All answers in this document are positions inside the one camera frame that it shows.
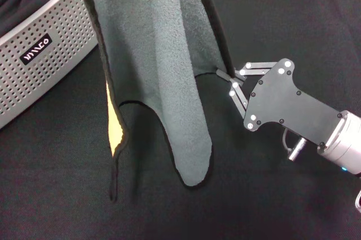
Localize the black tablecloth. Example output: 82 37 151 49
0 0 361 240

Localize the black cloth pile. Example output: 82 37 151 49
0 0 71 37

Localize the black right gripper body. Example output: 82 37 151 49
243 57 347 148

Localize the silver right cable connector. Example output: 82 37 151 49
287 137 309 162

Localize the grey towel with black trim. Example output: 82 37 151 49
77 0 235 203

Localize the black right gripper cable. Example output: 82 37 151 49
281 128 294 154

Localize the grey perforated storage box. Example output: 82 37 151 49
0 0 100 131

